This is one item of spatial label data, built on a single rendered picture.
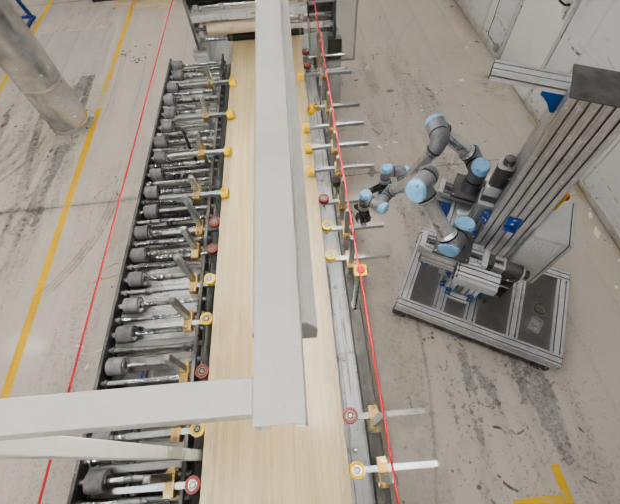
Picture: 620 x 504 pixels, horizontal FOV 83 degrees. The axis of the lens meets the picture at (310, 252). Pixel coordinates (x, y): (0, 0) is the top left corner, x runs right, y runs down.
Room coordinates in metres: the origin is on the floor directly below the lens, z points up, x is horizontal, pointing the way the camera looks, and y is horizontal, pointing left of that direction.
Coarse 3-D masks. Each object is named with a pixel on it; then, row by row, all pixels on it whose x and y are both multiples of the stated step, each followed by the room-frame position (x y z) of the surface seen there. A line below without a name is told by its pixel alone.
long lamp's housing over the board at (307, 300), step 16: (256, 0) 1.45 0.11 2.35; (288, 16) 1.32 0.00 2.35; (288, 32) 1.20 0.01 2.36; (288, 48) 1.09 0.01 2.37; (288, 64) 1.00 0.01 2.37; (288, 80) 0.91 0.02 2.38; (288, 96) 0.84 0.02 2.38; (288, 112) 0.77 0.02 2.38; (304, 192) 0.53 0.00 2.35; (304, 208) 0.48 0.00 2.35; (304, 224) 0.43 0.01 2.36; (304, 240) 0.39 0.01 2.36; (304, 256) 0.35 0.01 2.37; (304, 272) 0.31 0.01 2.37; (304, 288) 0.28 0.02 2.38; (304, 304) 0.24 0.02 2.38; (304, 320) 0.21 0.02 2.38; (304, 336) 0.21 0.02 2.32
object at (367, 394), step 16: (320, 96) 3.21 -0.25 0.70; (336, 208) 1.75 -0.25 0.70; (336, 224) 1.64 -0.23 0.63; (352, 288) 1.03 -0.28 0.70; (352, 320) 0.80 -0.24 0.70; (352, 336) 0.71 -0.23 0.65; (368, 368) 0.48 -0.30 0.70; (368, 384) 0.39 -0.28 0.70; (368, 400) 0.30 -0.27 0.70; (368, 432) 0.13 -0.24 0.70; (368, 448) 0.05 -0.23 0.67; (384, 496) -0.17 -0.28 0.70
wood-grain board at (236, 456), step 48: (240, 48) 3.86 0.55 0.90; (240, 96) 3.03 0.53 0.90; (240, 144) 2.37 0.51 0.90; (240, 192) 1.84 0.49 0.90; (240, 240) 1.39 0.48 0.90; (240, 288) 1.01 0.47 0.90; (240, 336) 0.69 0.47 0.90; (336, 384) 0.37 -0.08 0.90; (240, 432) 0.17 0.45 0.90; (288, 432) 0.15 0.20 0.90; (336, 432) 0.13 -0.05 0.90; (240, 480) -0.04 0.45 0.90; (288, 480) -0.06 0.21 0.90; (336, 480) -0.08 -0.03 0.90
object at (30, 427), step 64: (256, 64) 0.86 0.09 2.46; (256, 128) 0.62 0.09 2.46; (256, 192) 0.44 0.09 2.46; (256, 256) 0.30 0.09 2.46; (256, 320) 0.19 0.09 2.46; (192, 384) 0.11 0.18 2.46; (256, 384) 0.10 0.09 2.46; (0, 448) 0.08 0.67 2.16; (64, 448) 0.08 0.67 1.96; (128, 448) 0.09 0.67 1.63
